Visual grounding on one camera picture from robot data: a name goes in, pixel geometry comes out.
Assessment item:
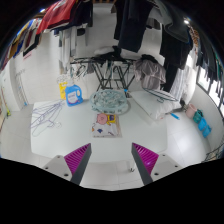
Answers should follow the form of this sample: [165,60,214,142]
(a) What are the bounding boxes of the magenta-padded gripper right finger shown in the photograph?
[130,143,181,186]

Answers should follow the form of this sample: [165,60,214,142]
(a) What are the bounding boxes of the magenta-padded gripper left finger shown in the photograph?
[43,143,93,186]

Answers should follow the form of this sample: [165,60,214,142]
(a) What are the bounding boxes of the cartoon print towel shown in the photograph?
[91,112,123,139]

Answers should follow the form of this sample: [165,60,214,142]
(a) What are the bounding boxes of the white pillow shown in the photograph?
[128,89,183,120]

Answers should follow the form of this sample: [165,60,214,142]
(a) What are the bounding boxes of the blue detergent bottle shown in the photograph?
[64,79,84,108]

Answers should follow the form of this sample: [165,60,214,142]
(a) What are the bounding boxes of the pink bucket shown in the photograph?
[185,103,198,119]

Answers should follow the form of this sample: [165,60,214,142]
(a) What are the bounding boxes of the blue bucket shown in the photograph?
[197,117,208,132]

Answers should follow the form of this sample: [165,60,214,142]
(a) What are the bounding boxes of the teal bucket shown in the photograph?
[192,109,204,124]

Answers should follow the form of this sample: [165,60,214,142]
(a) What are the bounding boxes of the pale blue round peg hanger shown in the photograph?
[89,88,130,116]

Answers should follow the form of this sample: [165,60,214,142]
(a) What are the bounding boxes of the yellow sign board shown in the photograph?
[58,82,69,101]

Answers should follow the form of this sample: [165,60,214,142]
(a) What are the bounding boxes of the grey garment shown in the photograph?
[133,58,167,90]

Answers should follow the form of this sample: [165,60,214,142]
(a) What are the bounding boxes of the black folding drying rack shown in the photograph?
[70,54,141,91]

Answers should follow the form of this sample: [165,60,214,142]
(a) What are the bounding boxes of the white folded bedding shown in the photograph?
[93,45,116,56]

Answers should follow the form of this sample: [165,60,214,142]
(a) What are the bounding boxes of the hanging clothes row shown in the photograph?
[0,0,224,111]

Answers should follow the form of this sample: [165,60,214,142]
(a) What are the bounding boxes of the purple wire hanger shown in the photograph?
[33,99,66,118]
[30,106,63,129]

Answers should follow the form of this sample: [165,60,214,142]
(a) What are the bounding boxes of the dark wire hanger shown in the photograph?
[143,87,179,104]

